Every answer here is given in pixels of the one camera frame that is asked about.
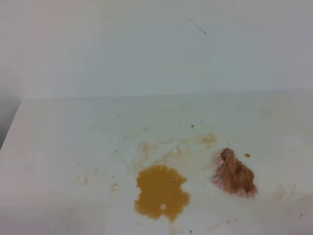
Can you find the pink rag with coffee stains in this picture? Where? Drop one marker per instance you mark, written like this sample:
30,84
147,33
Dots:
233,176

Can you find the brown coffee puddle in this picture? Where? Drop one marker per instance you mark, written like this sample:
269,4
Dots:
161,193

